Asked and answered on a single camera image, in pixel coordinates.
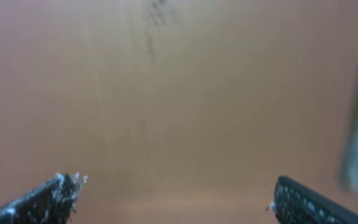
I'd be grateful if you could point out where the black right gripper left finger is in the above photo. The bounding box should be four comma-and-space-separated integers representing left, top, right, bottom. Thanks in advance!
0, 173, 88, 224

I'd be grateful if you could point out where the cardboard back panel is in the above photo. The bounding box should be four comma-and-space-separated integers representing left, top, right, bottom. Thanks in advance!
0, 1, 358, 201

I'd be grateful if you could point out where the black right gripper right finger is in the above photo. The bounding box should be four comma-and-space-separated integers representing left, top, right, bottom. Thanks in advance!
267, 175, 358, 224

